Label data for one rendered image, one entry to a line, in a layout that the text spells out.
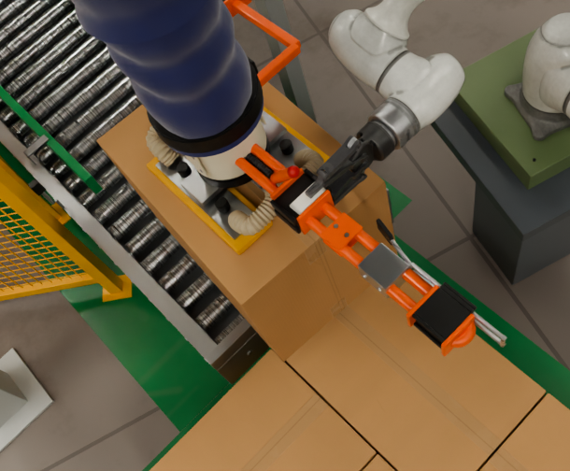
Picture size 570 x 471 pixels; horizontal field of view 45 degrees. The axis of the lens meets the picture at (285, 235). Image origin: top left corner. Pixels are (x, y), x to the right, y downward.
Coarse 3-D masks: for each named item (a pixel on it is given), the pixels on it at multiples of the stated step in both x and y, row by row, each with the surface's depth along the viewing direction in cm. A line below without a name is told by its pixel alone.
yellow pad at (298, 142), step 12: (264, 108) 159; (276, 120) 157; (288, 132) 154; (276, 144) 153; (288, 144) 149; (300, 144) 152; (312, 144) 152; (276, 156) 152; (288, 156) 151; (324, 156) 149
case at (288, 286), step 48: (144, 144) 164; (336, 144) 152; (144, 192) 158; (240, 192) 152; (384, 192) 148; (192, 240) 149; (288, 240) 144; (384, 240) 166; (240, 288) 142; (288, 288) 149; (336, 288) 166; (288, 336) 166
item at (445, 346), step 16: (432, 288) 116; (416, 304) 116; (432, 304) 115; (448, 304) 114; (416, 320) 115; (432, 320) 114; (448, 320) 113; (464, 320) 112; (432, 336) 117; (448, 336) 112; (448, 352) 115
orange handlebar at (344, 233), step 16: (256, 16) 156; (272, 32) 153; (288, 48) 150; (272, 64) 149; (256, 144) 140; (240, 160) 139; (272, 160) 137; (256, 176) 136; (272, 192) 134; (336, 208) 129; (320, 224) 128; (336, 224) 126; (352, 224) 126; (336, 240) 125; (352, 240) 127; (368, 240) 124; (352, 256) 124; (416, 288) 119; (400, 304) 118; (464, 336) 113
